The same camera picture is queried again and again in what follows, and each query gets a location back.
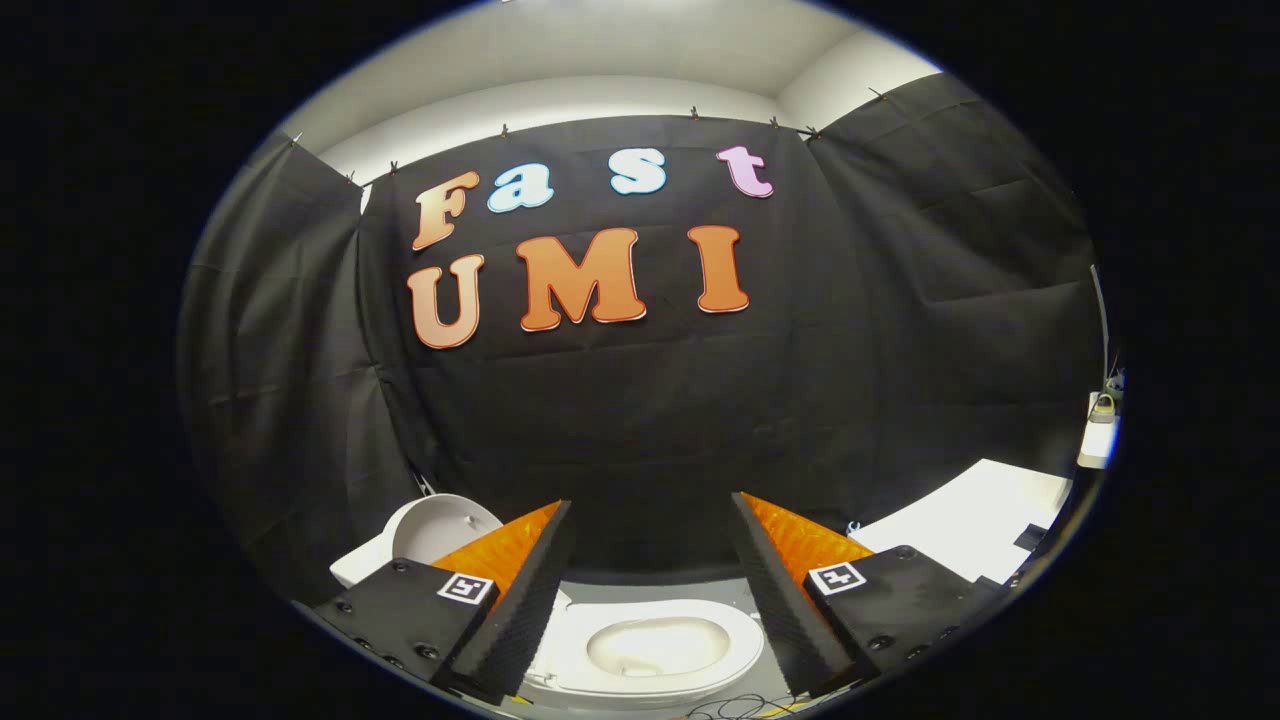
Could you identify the white toilet seat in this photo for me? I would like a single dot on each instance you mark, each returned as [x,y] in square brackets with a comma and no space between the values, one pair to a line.
[742,640]

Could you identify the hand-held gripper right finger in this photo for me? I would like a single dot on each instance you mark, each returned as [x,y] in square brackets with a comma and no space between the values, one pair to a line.
[785,610]

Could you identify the white toilet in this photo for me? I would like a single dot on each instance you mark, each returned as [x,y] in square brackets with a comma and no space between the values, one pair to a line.
[650,645]

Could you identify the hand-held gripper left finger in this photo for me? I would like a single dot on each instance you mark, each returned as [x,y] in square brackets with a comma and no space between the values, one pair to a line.
[525,610]

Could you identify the white toilet lid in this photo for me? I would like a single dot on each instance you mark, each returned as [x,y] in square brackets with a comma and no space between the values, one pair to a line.
[440,525]

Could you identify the white drawer cabinet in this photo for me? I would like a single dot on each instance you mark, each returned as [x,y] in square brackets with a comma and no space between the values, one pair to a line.
[970,515]

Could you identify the black backdrop cloth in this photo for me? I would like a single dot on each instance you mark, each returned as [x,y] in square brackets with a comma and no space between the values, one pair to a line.
[640,430]

